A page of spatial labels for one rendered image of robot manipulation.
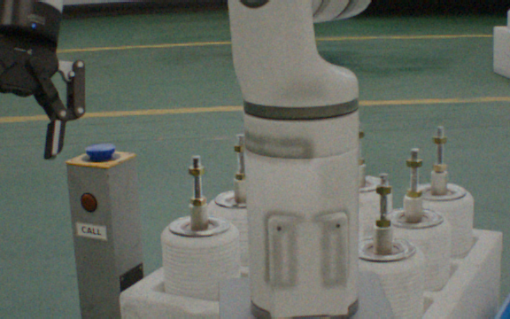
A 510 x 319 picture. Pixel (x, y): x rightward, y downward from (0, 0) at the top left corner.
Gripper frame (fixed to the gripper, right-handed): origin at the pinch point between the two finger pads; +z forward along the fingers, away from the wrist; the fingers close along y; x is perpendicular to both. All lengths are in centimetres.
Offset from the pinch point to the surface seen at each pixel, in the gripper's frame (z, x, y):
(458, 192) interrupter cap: -5, 3, 62
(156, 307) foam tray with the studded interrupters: 13.3, 14.8, 24.6
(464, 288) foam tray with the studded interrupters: 9, -5, 56
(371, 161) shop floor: -32, 99, 120
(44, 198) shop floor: -14, 122, 44
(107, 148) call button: -7.3, 25.8, 20.8
